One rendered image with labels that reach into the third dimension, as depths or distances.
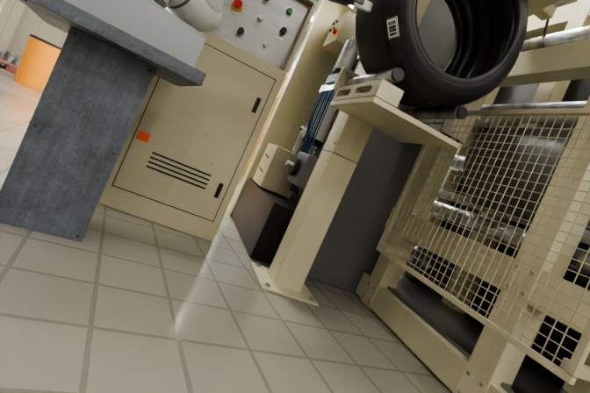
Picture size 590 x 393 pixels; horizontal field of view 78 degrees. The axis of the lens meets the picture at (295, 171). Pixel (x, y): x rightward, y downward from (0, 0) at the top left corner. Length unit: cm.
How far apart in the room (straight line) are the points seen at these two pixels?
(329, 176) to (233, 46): 75
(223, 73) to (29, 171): 87
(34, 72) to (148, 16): 524
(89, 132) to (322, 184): 87
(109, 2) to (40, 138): 44
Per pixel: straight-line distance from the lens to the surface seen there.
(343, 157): 156
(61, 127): 129
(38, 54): 639
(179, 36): 122
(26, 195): 135
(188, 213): 180
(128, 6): 122
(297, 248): 158
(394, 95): 123
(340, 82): 152
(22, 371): 84
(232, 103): 175
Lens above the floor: 50
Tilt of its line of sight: 1 degrees down
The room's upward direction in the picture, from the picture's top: 24 degrees clockwise
